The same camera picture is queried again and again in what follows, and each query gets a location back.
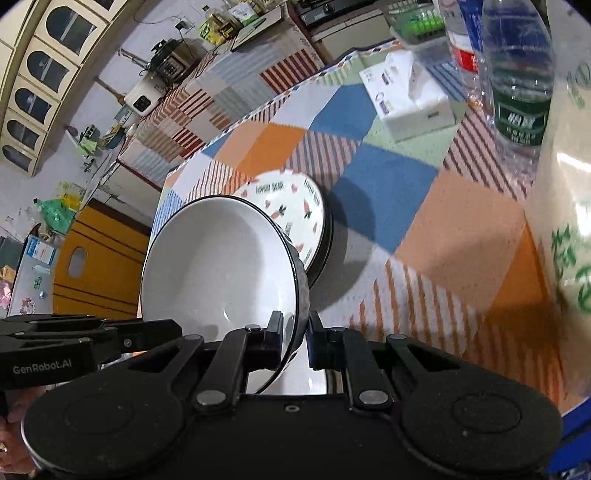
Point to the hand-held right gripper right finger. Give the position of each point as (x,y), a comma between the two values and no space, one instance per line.
(316,341)

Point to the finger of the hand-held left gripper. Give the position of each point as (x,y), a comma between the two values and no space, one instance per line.
(143,337)

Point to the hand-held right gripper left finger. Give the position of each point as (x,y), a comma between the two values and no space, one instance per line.
(274,341)

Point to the white bowl dark rim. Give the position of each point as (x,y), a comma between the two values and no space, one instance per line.
(304,381)
(207,267)

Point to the white rabbit carrot plate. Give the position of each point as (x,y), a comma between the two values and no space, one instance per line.
(286,198)

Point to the person's left hand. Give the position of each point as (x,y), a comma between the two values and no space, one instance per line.
(11,443)

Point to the yellow wooden chair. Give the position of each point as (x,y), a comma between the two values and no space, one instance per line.
(106,263)

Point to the green plastic bag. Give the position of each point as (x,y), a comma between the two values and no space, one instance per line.
(55,214)

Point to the white kitchen appliance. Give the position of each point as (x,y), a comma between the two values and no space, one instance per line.
(143,99)

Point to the striped patchwork counter cover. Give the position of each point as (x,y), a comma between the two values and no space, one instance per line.
(231,92)

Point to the white tissue pack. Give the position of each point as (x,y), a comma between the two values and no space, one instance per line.
(415,106)

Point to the large translucent plastic bag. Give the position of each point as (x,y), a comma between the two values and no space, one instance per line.
(568,230)

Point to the black rice cooker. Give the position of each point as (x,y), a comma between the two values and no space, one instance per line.
(171,62)

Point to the cream arched glass cabinet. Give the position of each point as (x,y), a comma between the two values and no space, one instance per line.
(41,78)

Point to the dark rimmed tray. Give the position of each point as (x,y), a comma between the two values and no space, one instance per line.
(256,27)

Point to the yellow oil bottle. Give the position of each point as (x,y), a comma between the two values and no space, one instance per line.
(210,27)

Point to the red label water bottle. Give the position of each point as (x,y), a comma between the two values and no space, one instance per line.
(464,60)

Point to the black gas stove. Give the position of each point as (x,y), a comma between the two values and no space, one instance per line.
(332,11)

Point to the green plastic basket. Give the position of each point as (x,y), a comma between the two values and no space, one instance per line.
(415,23)

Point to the green label water bottle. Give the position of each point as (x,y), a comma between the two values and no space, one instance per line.
(517,69)

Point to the blue label water bottle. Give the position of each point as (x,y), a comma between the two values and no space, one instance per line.
(471,23)

